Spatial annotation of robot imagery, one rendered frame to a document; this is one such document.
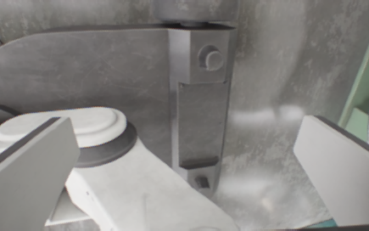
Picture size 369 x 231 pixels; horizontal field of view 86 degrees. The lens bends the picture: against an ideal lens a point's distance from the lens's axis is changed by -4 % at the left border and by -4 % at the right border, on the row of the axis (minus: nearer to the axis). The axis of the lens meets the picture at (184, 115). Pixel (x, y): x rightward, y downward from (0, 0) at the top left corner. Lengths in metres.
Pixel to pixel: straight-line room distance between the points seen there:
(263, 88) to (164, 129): 0.42
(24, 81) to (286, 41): 0.73
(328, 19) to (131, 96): 0.70
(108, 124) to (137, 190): 0.12
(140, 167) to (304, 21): 0.69
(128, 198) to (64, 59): 0.30
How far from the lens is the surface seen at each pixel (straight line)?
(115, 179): 0.32
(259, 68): 0.76
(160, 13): 0.47
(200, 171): 0.59
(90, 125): 0.36
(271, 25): 0.75
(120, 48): 0.45
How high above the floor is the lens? 0.61
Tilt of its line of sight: 59 degrees down
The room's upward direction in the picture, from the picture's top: 154 degrees clockwise
